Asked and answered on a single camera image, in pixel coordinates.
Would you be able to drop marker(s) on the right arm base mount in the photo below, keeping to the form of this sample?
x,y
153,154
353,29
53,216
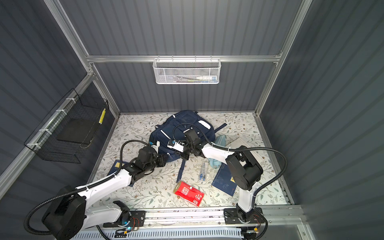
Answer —
x,y
238,216

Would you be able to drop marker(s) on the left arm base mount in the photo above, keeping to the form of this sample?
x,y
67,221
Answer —
x,y
132,219

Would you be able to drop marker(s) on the red paper box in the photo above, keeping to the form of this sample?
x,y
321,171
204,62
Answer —
x,y
189,193

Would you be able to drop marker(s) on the navy book yellow label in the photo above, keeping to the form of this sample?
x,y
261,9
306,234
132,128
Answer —
x,y
224,181
116,165

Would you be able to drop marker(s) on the navy blue student backpack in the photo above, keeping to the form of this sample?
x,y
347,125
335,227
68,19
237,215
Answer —
x,y
174,128

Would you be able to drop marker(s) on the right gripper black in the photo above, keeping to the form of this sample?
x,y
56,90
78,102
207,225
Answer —
x,y
185,156

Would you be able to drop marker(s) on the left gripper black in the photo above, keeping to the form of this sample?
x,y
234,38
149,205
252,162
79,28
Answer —
x,y
162,161

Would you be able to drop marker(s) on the floral table mat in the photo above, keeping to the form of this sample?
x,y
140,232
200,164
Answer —
x,y
157,189

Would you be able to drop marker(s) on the clear pack of pens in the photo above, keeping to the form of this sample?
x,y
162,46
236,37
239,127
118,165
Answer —
x,y
203,171

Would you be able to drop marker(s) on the white wire mesh basket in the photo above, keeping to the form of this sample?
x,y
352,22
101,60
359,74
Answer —
x,y
187,70

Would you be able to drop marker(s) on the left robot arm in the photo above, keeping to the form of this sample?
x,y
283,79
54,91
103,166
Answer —
x,y
72,211

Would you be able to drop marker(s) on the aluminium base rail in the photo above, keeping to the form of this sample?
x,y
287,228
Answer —
x,y
221,216

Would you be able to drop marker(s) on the black wire wall basket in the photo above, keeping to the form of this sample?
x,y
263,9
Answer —
x,y
70,131

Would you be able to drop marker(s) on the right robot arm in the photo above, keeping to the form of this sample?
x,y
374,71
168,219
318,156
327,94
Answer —
x,y
243,165

